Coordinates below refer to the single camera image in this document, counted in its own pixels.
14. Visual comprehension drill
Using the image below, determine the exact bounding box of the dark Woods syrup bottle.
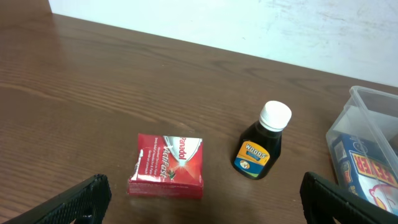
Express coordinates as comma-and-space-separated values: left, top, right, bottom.
231, 101, 292, 180

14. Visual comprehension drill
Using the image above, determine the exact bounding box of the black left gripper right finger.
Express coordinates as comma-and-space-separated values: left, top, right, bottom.
300, 172, 397, 224

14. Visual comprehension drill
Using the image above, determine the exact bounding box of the red Panadol box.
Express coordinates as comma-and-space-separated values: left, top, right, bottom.
127, 134, 204, 199

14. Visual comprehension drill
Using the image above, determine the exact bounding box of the blue Kool Fever box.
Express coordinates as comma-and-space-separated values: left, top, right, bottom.
330, 134, 397, 215

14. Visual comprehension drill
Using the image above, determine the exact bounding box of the clear plastic container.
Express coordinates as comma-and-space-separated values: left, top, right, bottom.
325, 85, 398, 216

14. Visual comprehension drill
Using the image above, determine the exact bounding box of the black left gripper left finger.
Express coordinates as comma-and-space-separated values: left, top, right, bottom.
4, 174, 112, 224

